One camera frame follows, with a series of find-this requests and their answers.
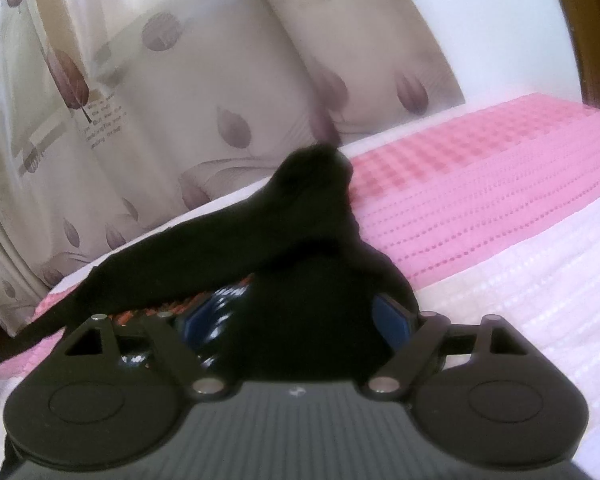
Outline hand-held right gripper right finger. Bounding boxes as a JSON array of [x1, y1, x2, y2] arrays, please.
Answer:
[[365, 295, 536, 400]]

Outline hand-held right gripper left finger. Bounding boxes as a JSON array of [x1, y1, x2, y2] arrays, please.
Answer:
[[55, 310, 228, 400]]

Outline small black garment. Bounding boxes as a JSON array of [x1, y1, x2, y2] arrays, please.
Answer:
[[17, 142, 423, 383]]

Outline pink checked blanket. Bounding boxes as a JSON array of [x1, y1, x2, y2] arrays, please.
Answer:
[[0, 92, 600, 480]]

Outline leaf print curtain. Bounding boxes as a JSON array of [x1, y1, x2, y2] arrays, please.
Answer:
[[237, 0, 467, 137], [0, 0, 341, 338]]

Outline brown wooden door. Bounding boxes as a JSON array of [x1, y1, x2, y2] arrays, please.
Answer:
[[544, 0, 600, 111]]

